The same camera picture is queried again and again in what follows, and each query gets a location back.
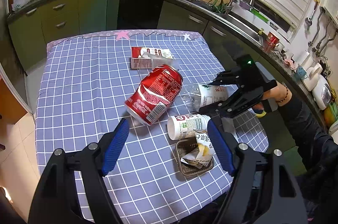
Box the foil tray with wrappers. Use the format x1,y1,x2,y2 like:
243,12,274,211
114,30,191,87
175,130,215,177

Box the white yogurt cup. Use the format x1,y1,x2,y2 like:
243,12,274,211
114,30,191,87
167,113,210,141

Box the crushed red cola can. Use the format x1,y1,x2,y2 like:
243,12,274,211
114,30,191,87
125,64,183,126

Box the red white carton box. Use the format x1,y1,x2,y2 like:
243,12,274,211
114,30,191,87
131,46,175,70

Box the person's right forearm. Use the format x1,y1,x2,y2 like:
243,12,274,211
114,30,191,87
278,96,337,223

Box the person's right hand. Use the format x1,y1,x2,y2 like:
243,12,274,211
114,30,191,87
252,82,292,114

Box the red mug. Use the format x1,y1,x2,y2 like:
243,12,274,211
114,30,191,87
264,32,279,53

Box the purple checked tablecloth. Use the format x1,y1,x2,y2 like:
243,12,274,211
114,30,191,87
35,29,269,223

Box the white rice cooker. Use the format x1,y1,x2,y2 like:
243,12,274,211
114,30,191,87
312,75,332,110

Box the steel sink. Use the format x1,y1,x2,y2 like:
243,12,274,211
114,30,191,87
179,0,266,47

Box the green vegetables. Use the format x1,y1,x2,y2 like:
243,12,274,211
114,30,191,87
208,0,233,15

